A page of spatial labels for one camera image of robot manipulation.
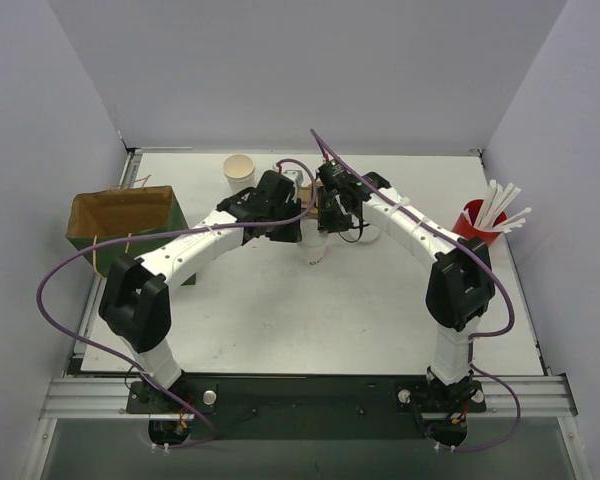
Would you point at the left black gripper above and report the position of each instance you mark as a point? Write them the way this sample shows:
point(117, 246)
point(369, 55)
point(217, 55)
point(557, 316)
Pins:
point(287, 230)

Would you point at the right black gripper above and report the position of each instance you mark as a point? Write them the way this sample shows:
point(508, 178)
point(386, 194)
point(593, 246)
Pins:
point(330, 218)

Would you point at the white paper cup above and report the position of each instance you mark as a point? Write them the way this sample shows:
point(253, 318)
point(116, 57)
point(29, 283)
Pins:
point(312, 255)

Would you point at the white paper cups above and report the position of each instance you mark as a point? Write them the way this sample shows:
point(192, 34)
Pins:
point(239, 171)

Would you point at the green paper bag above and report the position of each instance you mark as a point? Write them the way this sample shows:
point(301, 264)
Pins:
point(139, 215)

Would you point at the clear plastic lid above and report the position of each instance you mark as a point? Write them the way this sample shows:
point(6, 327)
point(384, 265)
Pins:
point(369, 236)
point(311, 235)

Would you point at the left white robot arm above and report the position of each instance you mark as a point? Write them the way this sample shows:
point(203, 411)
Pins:
point(136, 300)

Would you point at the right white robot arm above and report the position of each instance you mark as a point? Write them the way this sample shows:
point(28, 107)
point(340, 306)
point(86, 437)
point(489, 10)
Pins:
point(458, 291)

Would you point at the brown cardboard cup carrier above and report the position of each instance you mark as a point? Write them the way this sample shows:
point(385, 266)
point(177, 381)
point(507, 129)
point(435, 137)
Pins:
point(304, 194)

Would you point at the red cup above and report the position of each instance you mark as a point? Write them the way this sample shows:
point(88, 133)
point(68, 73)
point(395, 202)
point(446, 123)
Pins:
point(464, 225)

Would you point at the white wrapped straws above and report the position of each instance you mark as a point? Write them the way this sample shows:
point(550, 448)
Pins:
point(493, 204)

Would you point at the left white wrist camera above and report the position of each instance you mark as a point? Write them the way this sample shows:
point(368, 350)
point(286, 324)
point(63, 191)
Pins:
point(296, 176)

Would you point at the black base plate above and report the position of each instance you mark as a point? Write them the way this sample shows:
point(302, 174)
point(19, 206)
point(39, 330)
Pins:
point(314, 407)

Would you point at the aluminium rail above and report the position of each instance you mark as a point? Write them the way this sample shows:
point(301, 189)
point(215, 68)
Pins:
point(106, 398)

